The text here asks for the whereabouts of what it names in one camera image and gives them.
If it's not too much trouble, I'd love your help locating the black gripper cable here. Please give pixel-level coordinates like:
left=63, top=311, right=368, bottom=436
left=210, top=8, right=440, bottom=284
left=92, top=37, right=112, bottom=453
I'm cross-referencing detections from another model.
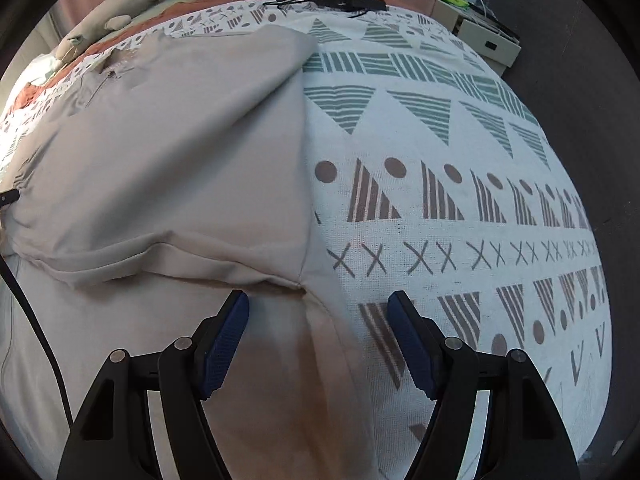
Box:
left=0, top=252, right=76, bottom=422

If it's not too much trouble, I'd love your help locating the green bed mat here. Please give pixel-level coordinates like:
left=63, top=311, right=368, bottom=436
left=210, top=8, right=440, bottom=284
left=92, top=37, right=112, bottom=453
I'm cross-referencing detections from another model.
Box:
left=132, top=0, right=188, bottom=17

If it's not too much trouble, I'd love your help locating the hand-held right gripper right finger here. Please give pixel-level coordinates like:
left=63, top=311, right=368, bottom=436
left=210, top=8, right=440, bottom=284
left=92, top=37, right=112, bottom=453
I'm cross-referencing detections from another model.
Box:
left=386, top=289, right=581, bottom=480

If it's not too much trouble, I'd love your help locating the grey plush toy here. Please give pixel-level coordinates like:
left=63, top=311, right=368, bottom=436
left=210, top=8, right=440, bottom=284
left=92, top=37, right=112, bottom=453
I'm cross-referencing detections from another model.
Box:
left=54, top=0, right=168, bottom=61

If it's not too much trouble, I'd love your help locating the white nightstand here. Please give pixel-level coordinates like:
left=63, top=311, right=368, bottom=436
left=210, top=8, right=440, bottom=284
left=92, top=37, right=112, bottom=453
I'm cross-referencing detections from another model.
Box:
left=431, top=0, right=522, bottom=77

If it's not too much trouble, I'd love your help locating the white pillow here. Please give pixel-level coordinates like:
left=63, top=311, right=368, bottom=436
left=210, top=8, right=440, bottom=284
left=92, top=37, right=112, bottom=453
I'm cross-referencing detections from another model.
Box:
left=29, top=54, right=62, bottom=82

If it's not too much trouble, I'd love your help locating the beige jacket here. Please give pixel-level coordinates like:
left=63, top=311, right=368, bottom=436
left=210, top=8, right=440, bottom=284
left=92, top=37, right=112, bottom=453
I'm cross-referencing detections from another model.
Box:
left=0, top=25, right=393, bottom=480

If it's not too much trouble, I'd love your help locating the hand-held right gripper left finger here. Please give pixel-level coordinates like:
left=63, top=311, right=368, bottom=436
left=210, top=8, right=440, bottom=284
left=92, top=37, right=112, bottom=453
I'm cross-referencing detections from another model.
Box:
left=56, top=289, right=251, bottom=480

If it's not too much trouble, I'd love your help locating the geometric patterned blanket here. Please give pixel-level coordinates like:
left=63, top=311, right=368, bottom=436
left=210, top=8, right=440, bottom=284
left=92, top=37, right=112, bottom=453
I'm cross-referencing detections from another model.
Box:
left=0, top=0, right=613, bottom=466

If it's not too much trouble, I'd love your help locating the black charger cable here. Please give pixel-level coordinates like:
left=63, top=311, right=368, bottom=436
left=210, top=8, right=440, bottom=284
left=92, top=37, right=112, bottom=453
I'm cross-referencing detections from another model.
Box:
left=264, top=0, right=389, bottom=15

